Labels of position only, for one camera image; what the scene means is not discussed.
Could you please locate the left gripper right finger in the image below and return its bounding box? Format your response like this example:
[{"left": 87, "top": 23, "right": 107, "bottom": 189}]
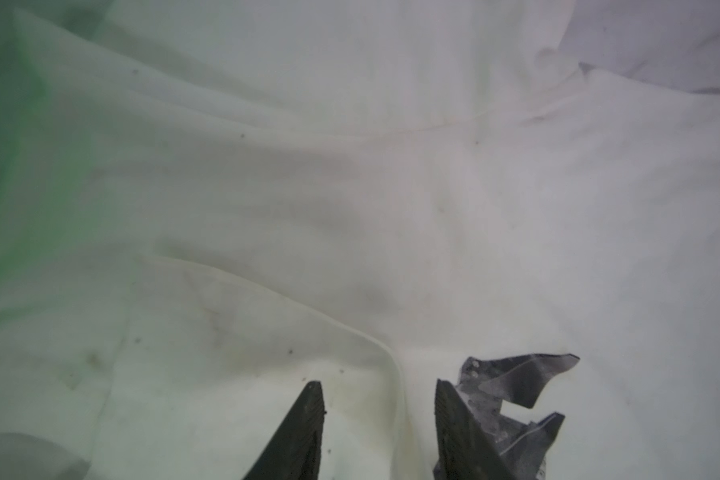
[{"left": 434, "top": 380, "right": 514, "bottom": 480}]

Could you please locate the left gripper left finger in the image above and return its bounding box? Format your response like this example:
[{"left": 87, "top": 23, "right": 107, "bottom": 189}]
[{"left": 243, "top": 381, "right": 326, "bottom": 480}]

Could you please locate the white t shirt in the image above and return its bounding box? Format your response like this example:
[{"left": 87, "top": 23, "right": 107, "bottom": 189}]
[{"left": 0, "top": 1, "right": 720, "bottom": 479}]

